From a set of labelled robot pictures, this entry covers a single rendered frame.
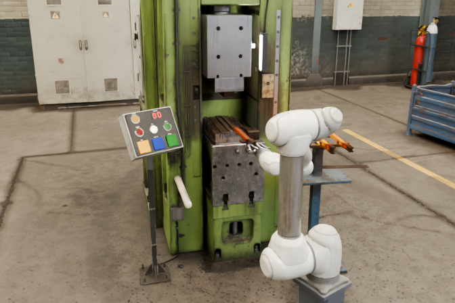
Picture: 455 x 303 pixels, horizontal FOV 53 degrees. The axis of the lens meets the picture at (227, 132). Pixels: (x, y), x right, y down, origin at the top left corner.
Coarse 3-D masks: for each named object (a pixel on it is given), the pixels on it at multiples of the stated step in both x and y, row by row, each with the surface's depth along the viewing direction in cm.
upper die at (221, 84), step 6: (204, 78) 332; (210, 78) 314; (216, 78) 301; (222, 78) 302; (228, 78) 303; (234, 78) 304; (240, 78) 305; (210, 84) 315; (216, 84) 302; (222, 84) 303; (228, 84) 304; (234, 84) 305; (240, 84) 306; (216, 90) 303; (222, 90) 304; (228, 90) 305; (234, 90) 306; (240, 90) 307
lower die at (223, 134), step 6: (216, 120) 341; (228, 120) 340; (216, 126) 327; (222, 126) 325; (216, 132) 316; (222, 132) 313; (228, 132) 314; (234, 132) 315; (216, 138) 313; (222, 138) 314; (228, 138) 315; (234, 138) 316; (240, 138) 317
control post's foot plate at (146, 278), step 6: (150, 264) 318; (162, 264) 332; (144, 270) 325; (150, 270) 319; (162, 270) 321; (168, 270) 325; (144, 276) 318; (150, 276) 318; (156, 276) 318; (162, 276) 318; (168, 276) 318; (144, 282) 311; (150, 282) 311; (156, 282) 312; (162, 282) 313
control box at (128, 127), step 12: (156, 108) 289; (168, 108) 294; (120, 120) 279; (132, 120) 277; (144, 120) 282; (156, 120) 287; (168, 120) 291; (132, 132) 275; (144, 132) 280; (156, 132) 284; (168, 132) 289; (132, 144) 273; (180, 144) 291; (132, 156) 275; (144, 156) 277
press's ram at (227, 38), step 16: (208, 16) 288; (224, 16) 291; (240, 16) 293; (208, 32) 291; (224, 32) 293; (240, 32) 296; (208, 48) 294; (224, 48) 296; (240, 48) 299; (208, 64) 297; (224, 64) 299; (240, 64) 302
